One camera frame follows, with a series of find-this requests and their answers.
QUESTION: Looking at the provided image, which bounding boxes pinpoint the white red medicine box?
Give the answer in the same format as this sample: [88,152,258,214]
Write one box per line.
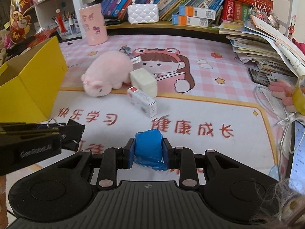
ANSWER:
[127,86,157,118]

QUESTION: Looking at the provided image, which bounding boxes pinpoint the orange blue medicine box lower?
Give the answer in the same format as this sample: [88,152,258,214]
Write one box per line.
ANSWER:
[172,14,208,27]

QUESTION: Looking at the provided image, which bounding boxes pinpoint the wooden bookshelf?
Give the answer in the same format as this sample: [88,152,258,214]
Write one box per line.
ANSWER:
[72,0,297,37]

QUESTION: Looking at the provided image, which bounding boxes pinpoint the pink cartoon desk mat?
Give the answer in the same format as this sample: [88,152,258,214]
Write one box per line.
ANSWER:
[14,34,290,187]

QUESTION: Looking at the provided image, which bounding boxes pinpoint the orange blue medicine box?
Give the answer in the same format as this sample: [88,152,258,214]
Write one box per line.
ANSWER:
[179,6,216,20]
[172,14,208,27]

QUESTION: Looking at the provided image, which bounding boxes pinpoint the red gold fortune god decoration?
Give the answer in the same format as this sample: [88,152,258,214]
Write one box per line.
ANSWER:
[10,0,33,44]

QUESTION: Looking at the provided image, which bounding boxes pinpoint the white quilted pearl handbag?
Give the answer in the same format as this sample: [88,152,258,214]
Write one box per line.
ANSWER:
[127,0,159,24]

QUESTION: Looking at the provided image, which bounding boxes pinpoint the white cable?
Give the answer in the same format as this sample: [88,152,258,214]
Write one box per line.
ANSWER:
[253,85,302,181]

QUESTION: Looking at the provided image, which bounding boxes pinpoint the smartphone with lit screen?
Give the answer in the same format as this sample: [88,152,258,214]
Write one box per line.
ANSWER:
[287,121,305,194]

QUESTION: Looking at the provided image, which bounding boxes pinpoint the blue packet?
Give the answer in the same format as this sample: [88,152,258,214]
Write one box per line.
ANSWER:
[134,129,167,171]

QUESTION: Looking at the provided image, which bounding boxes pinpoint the stack of papers and books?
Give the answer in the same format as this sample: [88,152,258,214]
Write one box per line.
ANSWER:
[219,15,304,77]

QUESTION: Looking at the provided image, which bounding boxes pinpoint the red dictionary books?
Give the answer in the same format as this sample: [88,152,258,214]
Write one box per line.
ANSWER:
[221,0,274,23]

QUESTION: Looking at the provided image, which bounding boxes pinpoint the orange blue medicine box upper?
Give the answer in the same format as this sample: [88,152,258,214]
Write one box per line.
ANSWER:
[179,6,216,20]

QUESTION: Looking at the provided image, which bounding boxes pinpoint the pink pen holder cup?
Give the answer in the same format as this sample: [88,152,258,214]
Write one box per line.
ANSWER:
[79,4,108,46]

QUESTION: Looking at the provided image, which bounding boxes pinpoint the black binder clip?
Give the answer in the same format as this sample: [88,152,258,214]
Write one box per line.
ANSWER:
[37,118,66,130]

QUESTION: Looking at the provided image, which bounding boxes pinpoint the white sponge block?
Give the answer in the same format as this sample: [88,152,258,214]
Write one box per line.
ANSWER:
[130,68,158,98]

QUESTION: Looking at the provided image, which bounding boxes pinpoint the yellow cardboard box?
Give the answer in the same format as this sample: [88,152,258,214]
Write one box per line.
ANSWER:
[0,36,68,123]

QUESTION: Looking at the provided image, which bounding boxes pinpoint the pink plush pig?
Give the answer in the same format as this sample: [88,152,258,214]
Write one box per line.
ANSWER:
[81,51,133,97]

